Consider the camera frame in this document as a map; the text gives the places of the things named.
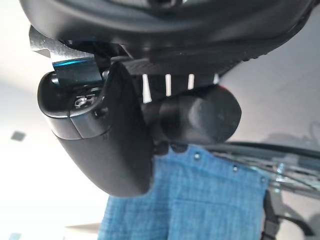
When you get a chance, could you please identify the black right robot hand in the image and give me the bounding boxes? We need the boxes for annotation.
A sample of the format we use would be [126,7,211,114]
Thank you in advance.
[18,0,320,198]

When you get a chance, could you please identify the spoked wheelchair wheel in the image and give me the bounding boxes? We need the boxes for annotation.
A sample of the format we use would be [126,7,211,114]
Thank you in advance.
[207,141,320,193]

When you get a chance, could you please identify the grey floor tape square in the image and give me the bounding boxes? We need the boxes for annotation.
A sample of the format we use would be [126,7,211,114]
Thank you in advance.
[10,130,27,141]

